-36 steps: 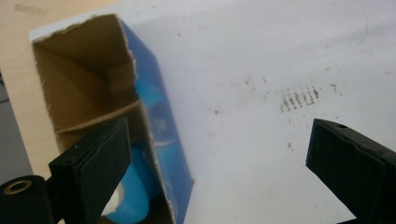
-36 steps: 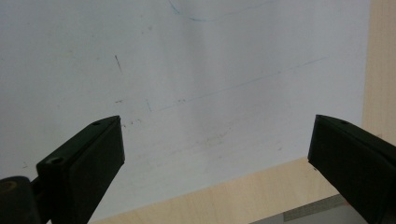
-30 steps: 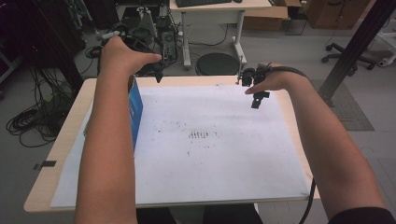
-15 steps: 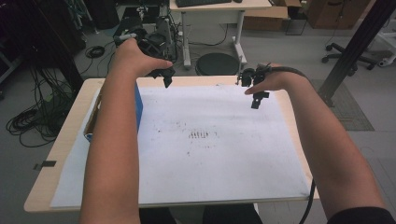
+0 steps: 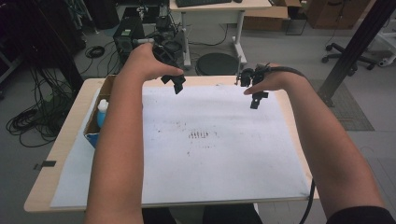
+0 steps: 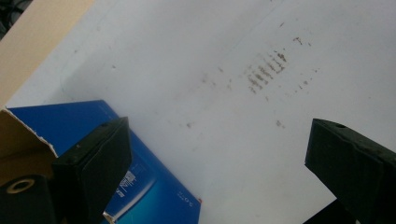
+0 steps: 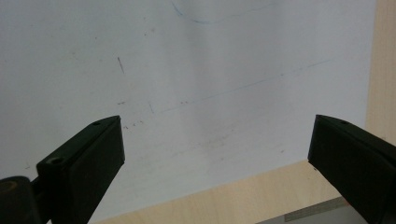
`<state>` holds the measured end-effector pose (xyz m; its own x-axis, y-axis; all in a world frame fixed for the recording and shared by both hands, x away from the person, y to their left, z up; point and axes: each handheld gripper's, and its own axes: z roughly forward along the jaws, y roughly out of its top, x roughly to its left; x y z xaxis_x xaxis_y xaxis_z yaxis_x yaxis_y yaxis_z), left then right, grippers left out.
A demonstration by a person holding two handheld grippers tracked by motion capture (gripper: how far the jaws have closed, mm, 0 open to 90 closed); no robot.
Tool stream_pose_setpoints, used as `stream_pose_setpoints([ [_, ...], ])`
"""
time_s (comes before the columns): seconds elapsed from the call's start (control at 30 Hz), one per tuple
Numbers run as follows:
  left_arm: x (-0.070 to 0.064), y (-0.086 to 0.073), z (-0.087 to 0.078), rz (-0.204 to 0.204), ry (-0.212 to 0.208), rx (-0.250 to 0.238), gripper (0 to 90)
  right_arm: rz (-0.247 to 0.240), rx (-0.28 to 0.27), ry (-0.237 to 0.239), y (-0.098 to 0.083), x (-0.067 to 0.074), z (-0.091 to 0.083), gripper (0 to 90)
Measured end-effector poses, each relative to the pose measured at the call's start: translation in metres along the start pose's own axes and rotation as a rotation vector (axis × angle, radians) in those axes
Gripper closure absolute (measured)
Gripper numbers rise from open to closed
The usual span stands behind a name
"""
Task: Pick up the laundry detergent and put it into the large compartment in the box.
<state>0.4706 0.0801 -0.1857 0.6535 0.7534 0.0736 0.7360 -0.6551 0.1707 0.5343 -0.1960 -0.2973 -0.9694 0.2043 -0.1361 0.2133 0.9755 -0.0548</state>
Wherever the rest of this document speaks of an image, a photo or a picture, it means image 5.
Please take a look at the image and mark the person's left hand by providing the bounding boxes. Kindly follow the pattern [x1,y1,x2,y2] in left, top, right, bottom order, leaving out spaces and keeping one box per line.
[120,42,185,83]

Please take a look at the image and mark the black round stool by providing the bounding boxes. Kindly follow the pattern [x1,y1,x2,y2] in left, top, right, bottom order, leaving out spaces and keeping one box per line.
[195,52,241,77]

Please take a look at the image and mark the white desk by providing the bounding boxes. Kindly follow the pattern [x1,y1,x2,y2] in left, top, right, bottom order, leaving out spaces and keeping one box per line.
[169,0,274,69]

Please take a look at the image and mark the person's right hand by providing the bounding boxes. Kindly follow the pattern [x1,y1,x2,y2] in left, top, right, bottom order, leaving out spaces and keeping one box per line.
[243,68,302,96]

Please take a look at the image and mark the black office chair base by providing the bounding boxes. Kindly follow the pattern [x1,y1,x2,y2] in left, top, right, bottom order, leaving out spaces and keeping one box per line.
[321,42,378,71]

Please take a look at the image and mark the brown cardboard box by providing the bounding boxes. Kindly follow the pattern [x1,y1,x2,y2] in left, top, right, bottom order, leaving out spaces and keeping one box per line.
[242,5,290,32]

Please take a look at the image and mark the coiled black cable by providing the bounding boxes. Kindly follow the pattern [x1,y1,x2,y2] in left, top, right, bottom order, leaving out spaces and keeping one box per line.
[84,45,106,60]

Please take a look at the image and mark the brown wooden cabinet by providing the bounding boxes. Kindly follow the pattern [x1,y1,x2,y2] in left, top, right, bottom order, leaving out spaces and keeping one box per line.
[305,0,372,31]

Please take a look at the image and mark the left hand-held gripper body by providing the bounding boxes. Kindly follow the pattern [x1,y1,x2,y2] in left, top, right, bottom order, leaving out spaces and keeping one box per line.
[153,31,185,68]

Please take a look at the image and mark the person's dark trousers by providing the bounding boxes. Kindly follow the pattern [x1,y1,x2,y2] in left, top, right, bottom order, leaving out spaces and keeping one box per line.
[141,203,264,224]

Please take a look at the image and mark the bundle of black floor cables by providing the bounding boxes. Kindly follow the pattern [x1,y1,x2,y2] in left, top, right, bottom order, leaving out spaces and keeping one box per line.
[6,66,77,149]

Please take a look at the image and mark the black wire frame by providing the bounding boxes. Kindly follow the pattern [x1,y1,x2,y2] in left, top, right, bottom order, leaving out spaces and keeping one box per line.
[285,17,309,36]

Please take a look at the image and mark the white board sheet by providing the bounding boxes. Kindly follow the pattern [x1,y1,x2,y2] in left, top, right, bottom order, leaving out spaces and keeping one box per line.
[49,84,312,209]

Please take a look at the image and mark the dark equipment rack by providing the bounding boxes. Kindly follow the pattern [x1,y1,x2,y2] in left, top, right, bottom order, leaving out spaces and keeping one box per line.
[0,0,86,94]

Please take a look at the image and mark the thin black floor cable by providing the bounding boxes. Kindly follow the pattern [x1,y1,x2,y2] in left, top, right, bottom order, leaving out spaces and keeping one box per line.
[188,22,230,48]

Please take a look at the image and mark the black computer tower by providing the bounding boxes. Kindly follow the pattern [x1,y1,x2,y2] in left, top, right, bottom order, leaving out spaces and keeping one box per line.
[112,16,146,68]

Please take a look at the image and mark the person's dark sleeve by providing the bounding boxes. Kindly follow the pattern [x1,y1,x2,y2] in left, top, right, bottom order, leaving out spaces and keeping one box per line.
[324,205,396,224]

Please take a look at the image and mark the black clip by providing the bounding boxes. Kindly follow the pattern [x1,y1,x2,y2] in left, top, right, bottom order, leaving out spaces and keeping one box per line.
[33,160,58,171]

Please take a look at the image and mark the black metal post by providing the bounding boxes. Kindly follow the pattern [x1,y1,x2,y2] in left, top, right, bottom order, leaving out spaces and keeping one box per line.
[317,0,396,107]

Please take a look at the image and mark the black keyboard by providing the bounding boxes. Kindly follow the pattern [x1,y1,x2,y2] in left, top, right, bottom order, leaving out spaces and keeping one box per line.
[175,0,233,8]

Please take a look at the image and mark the blue bottle white cap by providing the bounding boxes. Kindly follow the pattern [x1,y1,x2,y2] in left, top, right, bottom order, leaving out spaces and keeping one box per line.
[95,98,110,129]

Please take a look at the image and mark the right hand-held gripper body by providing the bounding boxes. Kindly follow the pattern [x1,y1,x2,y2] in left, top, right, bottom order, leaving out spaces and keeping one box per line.
[236,63,273,88]

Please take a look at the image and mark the grey floor mat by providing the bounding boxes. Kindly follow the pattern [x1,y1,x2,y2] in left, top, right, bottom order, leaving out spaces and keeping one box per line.
[307,78,375,132]

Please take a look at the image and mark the thick black cable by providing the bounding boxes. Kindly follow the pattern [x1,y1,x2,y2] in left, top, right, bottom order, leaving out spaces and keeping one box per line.
[268,65,317,224]

